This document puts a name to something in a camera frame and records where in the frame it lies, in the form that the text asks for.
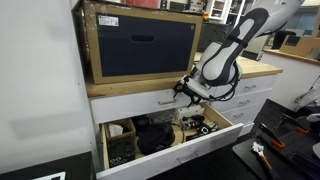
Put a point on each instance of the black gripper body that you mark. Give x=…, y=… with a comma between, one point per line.
x=193, y=89

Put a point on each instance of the white drawer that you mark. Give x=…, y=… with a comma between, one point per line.
x=242, y=100
x=245, y=115
x=110, y=108
x=250, y=85

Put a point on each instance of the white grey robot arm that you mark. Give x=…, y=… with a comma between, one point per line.
x=216, y=76

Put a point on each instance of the small cardboard box in drawer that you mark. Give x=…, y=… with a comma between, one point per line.
x=120, y=142

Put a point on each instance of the white power adapter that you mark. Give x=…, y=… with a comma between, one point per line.
x=189, y=111

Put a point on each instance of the black round pouch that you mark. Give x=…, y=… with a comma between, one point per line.
x=152, y=137

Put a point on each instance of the white orange hand tool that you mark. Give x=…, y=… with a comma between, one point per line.
x=258, y=149

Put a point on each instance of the large cardboard box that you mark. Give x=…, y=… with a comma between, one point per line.
x=128, y=43

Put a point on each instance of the black pegboard table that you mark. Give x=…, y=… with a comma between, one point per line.
x=298, y=160

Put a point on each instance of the orange handled clamp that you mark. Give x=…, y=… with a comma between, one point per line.
x=274, y=139

